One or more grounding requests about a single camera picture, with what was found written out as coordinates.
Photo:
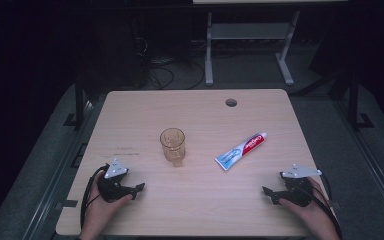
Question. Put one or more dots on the clear plastic cup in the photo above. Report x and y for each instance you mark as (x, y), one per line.
(173, 146)

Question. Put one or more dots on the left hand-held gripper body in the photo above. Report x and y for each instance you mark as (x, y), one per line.
(113, 186)

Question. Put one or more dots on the white blue red toothpaste tube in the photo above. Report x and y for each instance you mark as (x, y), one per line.
(238, 152)

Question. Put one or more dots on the black metal post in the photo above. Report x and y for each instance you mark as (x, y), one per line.
(79, 103)

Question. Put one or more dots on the person's left hand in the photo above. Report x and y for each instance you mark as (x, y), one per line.
(95, 213)

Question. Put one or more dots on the person's right hand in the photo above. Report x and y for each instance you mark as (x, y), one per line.
(310, 215)

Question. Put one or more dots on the grey metal stand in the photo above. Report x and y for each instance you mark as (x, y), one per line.
(246, 30)

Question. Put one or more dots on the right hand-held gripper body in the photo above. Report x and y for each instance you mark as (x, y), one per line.
(296, 191)

